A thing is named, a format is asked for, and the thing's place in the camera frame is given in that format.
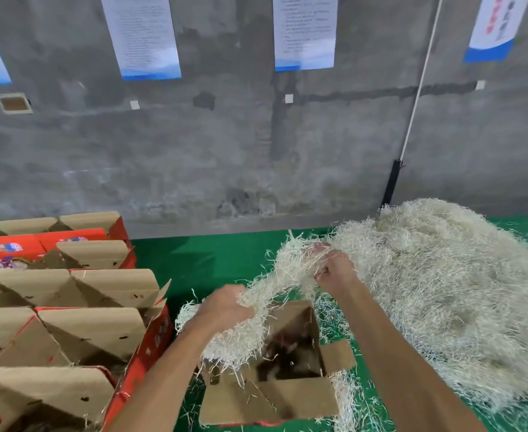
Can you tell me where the person's left hand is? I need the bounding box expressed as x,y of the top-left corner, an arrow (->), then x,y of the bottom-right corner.
192,283 -> 256,337

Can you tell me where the person's right hand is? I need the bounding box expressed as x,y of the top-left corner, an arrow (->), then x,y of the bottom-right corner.
311,247 -> 362,301

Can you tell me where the handful of shredded paper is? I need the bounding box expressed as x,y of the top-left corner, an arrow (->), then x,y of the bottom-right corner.
176,231 -> 332,370

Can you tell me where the pile of shredded paper filler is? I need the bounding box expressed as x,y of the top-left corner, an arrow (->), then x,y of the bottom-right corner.
273,197 -> 528,419

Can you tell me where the group of red fruit boxes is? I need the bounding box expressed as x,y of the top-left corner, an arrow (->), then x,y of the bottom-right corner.
0,211 -> 132,269

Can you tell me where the person's right forearm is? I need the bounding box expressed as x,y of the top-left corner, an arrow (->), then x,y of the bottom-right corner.
336,283 -> 485,432

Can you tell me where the person's left forearm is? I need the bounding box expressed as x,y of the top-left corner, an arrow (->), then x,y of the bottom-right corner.
109,319 -> 224,432

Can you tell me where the white pole with black grip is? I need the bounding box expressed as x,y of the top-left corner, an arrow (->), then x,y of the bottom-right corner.
379,0 -> 446,209

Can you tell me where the yellow framed wall plate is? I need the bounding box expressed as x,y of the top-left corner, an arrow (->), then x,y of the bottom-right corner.
0,92 -> 33,115

